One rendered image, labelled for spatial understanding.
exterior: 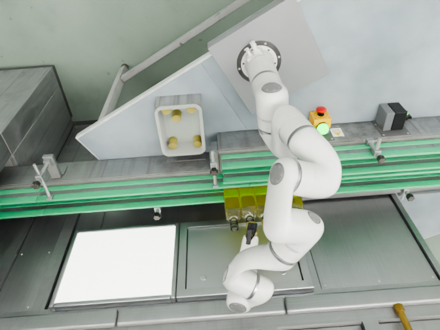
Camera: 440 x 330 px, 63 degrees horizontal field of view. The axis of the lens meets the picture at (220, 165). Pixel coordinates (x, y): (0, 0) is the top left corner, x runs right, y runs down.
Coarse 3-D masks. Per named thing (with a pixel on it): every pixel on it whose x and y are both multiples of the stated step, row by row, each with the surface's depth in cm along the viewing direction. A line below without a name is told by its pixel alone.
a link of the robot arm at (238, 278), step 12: (240, 252) 97; (252, 252) 93; (264, 252) 92; (240, 264) 93; (252, 264) 91; (264, 264) 90; (276, 264) 89; (288, 264) 88; (228, 276) 96; (240, 276) 97; (252, 276) 98; (228, 288) 97; (240, 288) 96; (252, 288) 97
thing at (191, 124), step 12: (156, 108) 132; (168, 108) 131; (180, 108) 131; (156, 120) 134; (168, 120) 142; (192, 120) 143; (168, 132) 146; (180, 132) 146; (192, 132) 146; (180, 144) 148; (192, 144) 148; (204, 144) 142
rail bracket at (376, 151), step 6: (366, 138) 138; (372, 138) 138; (378, 138) 130; (366, 144) 139; (372, 144) 136; (378, 144) 131; (372, 150) 134; (378, 150) 132; (378, 156) 129; (378, 162) 130
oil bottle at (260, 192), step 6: (258, 186) 141; (264, 186) 140; (258, 192) 138; (264, 192) 138; (258, 198) 135; (264, 198) 135; (258, 204) 133; (264, 204) 133; (258, 210) 132; (258, 216) 133
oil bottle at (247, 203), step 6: (240, 192) 138; (246, 192) 138; (252, 192) 138; (240, 198) 136; (246, 198) 135; (252, 198) 135; (240, 204) 134; (246, 204) 133; (252, 204) 133; (240, 210) 136; (246, 210) 131; (252, 210) 131
